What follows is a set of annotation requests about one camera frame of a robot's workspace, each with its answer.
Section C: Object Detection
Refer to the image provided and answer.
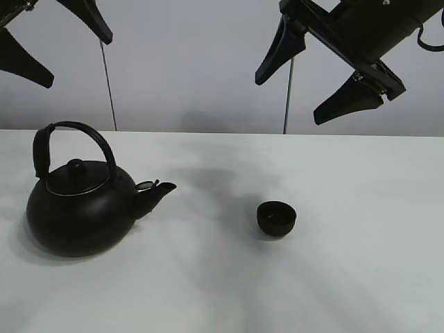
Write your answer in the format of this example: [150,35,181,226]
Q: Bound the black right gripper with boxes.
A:
[255,1,443,125]

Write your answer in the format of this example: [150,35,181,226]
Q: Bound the black round teapot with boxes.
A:
[26,121,177,257]

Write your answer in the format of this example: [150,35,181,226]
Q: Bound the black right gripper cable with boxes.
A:
[416,24,444,51]

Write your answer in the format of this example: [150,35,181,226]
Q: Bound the small black teacup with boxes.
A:
[257,201,297,237]

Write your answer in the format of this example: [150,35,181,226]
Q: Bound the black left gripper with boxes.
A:
[0,0,113,88]

